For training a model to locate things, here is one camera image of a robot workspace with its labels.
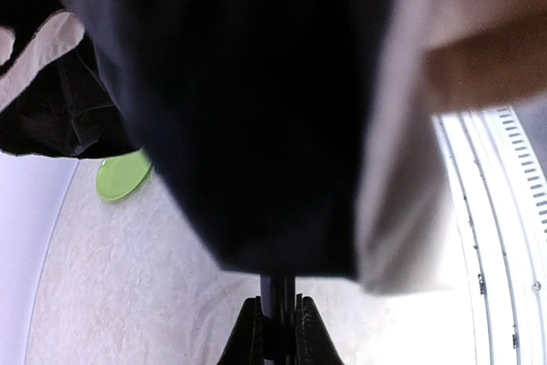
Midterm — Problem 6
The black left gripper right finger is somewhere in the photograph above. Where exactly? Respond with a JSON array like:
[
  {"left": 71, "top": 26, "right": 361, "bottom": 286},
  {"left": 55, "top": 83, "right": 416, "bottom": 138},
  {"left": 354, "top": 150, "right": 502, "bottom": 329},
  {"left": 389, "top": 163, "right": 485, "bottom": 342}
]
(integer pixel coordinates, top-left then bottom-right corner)
[{"left": 295, "top": 294, "right": 342, "bottom": 365}]

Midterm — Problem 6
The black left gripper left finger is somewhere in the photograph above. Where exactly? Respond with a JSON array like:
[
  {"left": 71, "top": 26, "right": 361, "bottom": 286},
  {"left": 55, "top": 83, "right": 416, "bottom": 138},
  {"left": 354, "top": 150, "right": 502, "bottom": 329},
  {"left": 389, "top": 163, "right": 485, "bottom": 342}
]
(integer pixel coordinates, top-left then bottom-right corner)
[{"left": 217, "top": 297, "right": 265, "bottom": 365}]

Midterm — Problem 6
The beige folding umbrella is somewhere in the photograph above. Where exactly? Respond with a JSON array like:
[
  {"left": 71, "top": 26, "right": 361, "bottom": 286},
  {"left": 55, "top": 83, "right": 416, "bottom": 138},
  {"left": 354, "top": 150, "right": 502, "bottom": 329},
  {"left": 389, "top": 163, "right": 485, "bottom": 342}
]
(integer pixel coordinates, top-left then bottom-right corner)
[{"left": 0, "top": 0, "right": 547, "bottom": 365}]

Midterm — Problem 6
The green flat plate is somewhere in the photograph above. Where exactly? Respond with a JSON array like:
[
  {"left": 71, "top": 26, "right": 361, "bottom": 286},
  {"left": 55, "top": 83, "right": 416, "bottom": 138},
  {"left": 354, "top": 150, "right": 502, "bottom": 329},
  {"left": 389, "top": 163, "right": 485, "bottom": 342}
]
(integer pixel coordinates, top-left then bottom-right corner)
[{"left": 96, "top": 151, "right": 152, "bottom": 202}]

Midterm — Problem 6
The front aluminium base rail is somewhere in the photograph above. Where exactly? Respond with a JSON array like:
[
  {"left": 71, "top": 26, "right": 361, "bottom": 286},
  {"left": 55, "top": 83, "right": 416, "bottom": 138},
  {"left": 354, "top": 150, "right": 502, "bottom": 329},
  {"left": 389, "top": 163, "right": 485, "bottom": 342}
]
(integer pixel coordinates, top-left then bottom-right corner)
[{"left": 434, "top": 106, "right": 546, "bottom": 364}]

